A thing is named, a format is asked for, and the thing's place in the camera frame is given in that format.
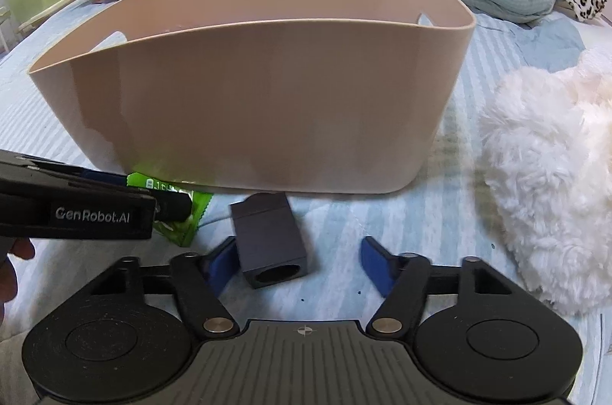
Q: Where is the beige plastic storage basket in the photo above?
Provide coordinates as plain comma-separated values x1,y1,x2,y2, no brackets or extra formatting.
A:
29,0,476,193

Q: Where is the white fluffy plush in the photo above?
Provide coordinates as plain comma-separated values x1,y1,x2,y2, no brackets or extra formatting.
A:
480,44,611,315

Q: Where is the green wrapper packet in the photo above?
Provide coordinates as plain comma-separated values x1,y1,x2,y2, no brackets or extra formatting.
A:
127,173,213,247

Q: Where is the dark box with hole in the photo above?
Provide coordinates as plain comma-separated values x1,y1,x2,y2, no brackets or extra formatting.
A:
230,193,308,289

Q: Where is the person's hand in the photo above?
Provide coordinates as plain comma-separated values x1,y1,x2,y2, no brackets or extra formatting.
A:
0,238,35,321

